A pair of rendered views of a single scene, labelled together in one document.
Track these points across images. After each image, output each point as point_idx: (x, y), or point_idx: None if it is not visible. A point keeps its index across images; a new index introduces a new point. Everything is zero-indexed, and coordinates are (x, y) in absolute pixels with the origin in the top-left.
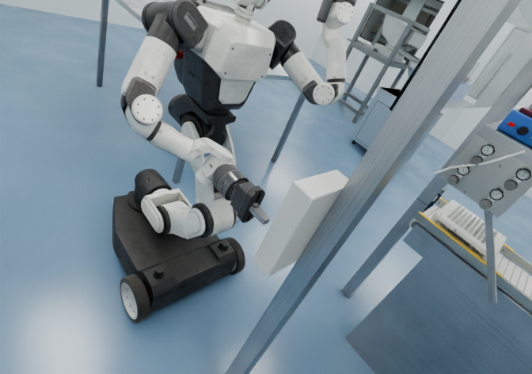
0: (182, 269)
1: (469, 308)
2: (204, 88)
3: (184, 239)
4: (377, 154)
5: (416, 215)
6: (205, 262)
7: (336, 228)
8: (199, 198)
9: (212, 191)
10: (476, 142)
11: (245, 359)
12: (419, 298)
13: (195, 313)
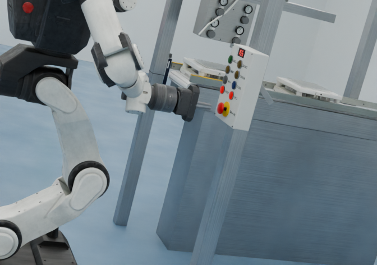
0: None
1: None
2: (84, 30)
3: (12, 257)
4: (270, 18)
5: (191, 78)
6: (63, 255)
7: None
8: (77, 159)
9: (95, 138)
10: None
11: (208, 252)
12: (214, 150)
13: None
